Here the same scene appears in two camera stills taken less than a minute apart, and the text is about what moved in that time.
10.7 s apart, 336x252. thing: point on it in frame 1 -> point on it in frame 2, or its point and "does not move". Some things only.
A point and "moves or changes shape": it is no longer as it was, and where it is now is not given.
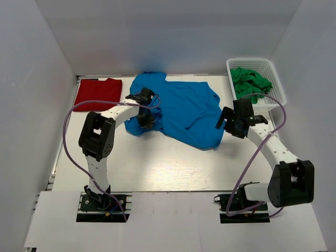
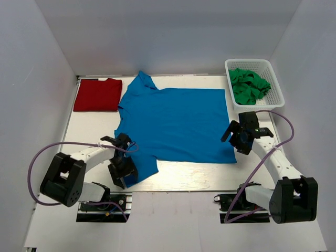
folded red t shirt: [109, 90] does not move
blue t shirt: [188, 111] moves or changes shape
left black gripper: [148, 123] -> [130, 168]
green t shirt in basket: [247, 82] does not move
